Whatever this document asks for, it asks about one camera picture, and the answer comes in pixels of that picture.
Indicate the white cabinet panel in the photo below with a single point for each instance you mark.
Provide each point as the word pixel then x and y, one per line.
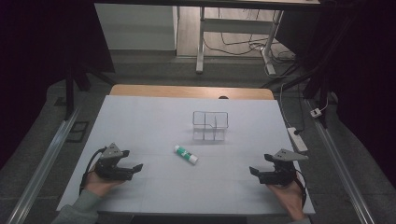
pixel 135 26

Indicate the small dark round object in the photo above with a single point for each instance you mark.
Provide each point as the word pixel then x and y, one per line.
pixel 223 97

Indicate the white table sheet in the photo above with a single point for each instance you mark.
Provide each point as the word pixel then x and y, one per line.
pixel 155 186

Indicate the white desk frame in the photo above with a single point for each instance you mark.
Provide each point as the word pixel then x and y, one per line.
pixel 236 26

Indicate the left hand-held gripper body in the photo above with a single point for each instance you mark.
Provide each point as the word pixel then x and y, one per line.
pixel 109 165

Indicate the black rectangular floor frame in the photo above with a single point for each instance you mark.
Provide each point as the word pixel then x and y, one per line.
pixel 77 131

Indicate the white power strip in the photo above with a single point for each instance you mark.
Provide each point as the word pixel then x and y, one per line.
pixel 297 140

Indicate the clear plastic organizer box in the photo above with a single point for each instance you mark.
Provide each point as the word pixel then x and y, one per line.
pixel 210 126

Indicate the wooden table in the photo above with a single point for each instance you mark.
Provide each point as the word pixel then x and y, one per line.
pixel 174 91

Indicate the green and white glue stick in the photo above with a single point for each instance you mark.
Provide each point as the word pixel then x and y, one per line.
pixel 186 154

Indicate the white power adapter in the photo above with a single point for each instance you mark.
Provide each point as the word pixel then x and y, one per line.
pixel 316 112

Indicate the black metal stand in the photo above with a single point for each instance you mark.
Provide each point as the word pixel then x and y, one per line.
pixel 71 93
pixel 314 81

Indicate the person's right hand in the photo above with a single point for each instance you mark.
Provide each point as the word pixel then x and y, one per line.
pixel 288 197

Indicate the person's left hand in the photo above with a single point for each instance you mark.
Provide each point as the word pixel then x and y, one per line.
pixel 99 185

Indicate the aluminium floor rail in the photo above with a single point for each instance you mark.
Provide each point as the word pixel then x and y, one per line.
pixel 342 174
pixel 40 168

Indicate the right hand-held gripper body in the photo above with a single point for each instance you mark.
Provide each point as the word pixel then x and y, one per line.
pixel 281 169

